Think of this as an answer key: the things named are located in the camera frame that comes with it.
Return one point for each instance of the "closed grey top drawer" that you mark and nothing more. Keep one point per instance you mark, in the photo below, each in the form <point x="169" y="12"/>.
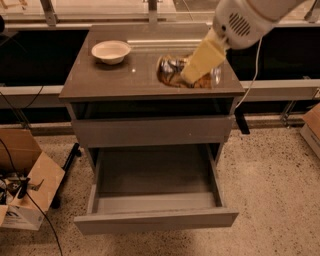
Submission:
<point x="146" y="132"/>

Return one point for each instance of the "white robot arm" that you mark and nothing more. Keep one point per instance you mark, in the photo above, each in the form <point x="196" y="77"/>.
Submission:
<point x="279" y="8"/>

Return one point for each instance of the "crushed orange soda can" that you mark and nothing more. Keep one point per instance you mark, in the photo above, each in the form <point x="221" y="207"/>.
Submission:
<point x="169" y="70"/>

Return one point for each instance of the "white paper bowl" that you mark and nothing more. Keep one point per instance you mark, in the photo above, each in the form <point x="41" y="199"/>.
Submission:
<point x="111" y="52"/>

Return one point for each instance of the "black stand leg right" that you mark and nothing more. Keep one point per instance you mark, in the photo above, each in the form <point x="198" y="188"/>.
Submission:
<point x="241" y="122"/>

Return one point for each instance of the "open grey middle drawer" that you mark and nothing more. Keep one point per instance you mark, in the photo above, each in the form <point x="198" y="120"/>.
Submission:
<point x="139" y="189"/>

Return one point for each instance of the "black stand leg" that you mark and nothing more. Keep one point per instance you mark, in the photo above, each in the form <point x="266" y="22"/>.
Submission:
<point x="75" y="152"/>
<point x="241" y="122"/>

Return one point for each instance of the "black stand leg left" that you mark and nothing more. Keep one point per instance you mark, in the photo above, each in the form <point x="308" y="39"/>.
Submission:
<point x="75" y="152"/>

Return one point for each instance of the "open cardboard box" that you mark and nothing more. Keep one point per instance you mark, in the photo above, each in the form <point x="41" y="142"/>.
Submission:
<point x="29" y="180"/>

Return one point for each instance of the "metal window railing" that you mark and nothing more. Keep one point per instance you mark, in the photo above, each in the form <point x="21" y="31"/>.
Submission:
<point x="56" y="14"/>

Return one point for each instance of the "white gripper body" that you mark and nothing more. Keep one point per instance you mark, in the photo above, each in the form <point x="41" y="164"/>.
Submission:
<point x="240" y="23"/>

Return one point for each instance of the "grey drawer cabinet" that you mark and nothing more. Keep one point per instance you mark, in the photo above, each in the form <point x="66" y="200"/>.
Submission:
<point x="131" y="90"/>

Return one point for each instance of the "cardboard box at right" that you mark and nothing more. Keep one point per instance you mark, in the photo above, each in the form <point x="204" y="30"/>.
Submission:
<point x="311" y="129"/>

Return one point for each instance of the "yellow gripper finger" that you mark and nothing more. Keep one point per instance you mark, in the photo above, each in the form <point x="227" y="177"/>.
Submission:
<point x="209" y="54"/>

